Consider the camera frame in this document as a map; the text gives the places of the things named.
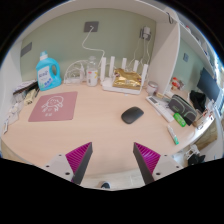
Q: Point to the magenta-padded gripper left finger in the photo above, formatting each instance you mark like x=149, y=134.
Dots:
x=61, y=165

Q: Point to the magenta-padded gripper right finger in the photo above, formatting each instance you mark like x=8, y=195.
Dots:
x=163, y=165

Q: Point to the black computer mouse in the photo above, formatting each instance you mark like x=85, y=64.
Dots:
x=132, y=115

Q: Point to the pink mouse pad white drawing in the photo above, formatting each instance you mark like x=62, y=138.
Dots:
x=53, y=106

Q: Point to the white green tube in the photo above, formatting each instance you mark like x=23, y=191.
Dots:
x=172, y=134

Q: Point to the white remote control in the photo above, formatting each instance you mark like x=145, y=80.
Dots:
x=159, y=107

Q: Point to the grey pouch green trim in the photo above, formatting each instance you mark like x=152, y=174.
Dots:
x=181, y=107

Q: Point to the clear plastic wrapped packets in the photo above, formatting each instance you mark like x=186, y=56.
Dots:
x=12, y=115

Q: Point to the black cloth bag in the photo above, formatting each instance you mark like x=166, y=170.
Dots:
x=198, y=100

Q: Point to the small yellowish box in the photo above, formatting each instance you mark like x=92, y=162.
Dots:
x=30, y=96

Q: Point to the small round tin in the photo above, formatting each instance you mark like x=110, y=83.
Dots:
x=152, y=88

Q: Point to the stack of books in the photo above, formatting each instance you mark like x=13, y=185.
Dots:
x=25, y=87

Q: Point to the blue detergent bottle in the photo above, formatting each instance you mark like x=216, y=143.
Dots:
x=48, y=75

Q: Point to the black monitor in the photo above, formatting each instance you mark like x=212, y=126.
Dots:
x=207, y=84

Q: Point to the white router with antennas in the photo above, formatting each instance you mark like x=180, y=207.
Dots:
x=108, y=85

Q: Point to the gold foil bag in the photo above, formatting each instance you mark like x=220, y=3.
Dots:
x=127, y=79

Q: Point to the clear plastic bottle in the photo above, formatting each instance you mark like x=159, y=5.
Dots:
x=92, y=75

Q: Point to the grey blank wall plate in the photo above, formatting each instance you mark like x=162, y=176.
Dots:
x=26, y=49

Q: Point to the white wall charger plug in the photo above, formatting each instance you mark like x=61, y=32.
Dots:
x=146, y=32

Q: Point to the grey wall socket plate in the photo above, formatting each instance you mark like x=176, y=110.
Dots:
x=91, y=26

